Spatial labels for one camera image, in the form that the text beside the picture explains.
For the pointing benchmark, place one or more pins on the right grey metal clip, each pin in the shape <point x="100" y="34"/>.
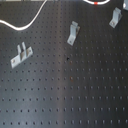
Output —
<point x="116" y="17"/>

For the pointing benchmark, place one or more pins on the grey metal clip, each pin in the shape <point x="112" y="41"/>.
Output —
<point x="23" y="54"/>
<point x="116" y="17"/>
<point x="74" y="29"/>

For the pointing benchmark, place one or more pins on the middle grey metal clip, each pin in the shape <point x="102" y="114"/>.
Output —
<point x="74" y="29"/>

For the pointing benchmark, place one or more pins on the left grey metal clip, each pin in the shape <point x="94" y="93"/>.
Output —
<point x="23" y="54"/>

